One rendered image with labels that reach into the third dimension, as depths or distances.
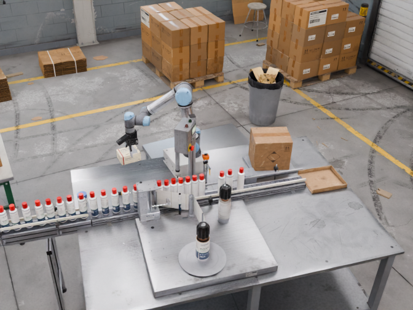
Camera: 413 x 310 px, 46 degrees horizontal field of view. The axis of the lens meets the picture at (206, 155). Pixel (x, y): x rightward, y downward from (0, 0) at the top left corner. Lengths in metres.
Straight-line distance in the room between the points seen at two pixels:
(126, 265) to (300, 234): 1.21
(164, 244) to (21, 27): 5.82
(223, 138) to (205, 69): 2.80
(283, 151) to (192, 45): 3.25
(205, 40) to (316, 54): 1.59
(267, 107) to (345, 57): 1.97
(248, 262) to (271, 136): 1.17
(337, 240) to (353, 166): 2.33
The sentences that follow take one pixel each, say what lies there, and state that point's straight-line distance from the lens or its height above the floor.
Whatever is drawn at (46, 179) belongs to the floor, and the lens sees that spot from 5.46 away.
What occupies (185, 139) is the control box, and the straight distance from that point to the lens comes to 3.31.
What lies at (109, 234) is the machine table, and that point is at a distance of 3.47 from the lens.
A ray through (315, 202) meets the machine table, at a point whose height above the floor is 0.83.
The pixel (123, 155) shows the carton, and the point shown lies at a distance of 3.85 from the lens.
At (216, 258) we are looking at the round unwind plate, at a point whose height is 0.89.
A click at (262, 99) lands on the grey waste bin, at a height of 0.38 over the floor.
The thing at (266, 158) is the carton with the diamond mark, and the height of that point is 0.97.
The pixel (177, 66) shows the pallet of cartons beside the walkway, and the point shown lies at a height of 0.38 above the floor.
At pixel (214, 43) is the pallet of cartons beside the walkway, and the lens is 6.99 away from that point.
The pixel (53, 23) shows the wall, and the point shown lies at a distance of 8.55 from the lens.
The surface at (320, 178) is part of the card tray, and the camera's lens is 4.04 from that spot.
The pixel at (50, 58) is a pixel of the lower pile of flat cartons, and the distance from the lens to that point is 7.75.
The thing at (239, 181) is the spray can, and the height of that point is 0.98.
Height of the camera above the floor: 3.21
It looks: 35 degrees down
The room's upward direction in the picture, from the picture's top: 2 degrees clockwise
